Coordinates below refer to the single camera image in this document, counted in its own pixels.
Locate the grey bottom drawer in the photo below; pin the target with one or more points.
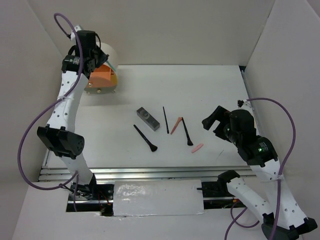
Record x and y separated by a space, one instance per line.
100 89

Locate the white foam board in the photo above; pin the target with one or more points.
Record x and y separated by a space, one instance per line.
158 198

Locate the beige round drawer organizer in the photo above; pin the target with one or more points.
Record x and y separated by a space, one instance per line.
113 57

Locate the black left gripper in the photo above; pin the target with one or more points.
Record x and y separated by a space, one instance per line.
103 57

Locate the pink makeup brush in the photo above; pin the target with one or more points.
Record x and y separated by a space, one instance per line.
179 119

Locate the grey cosmetic box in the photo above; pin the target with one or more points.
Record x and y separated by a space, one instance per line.
147 118

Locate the teal spatula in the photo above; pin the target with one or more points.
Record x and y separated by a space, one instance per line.
111 66

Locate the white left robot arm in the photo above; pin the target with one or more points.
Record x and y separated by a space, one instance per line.
59 134

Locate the thin black eyeliner brush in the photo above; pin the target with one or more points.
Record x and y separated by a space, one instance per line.
166 121

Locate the peach top drawer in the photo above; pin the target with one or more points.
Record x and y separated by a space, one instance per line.
101 77

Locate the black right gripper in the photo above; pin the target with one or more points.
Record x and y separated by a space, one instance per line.
220 113

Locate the black fan brush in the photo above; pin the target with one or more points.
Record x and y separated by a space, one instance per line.
189 142
152 147

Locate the pink hair clip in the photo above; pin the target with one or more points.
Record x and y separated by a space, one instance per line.
196 148

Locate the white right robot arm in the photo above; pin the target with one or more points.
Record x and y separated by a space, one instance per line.
280 215

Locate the aluminium rail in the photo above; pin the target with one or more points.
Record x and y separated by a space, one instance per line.
159 173

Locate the yellow drawer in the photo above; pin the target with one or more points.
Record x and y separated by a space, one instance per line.
113 78

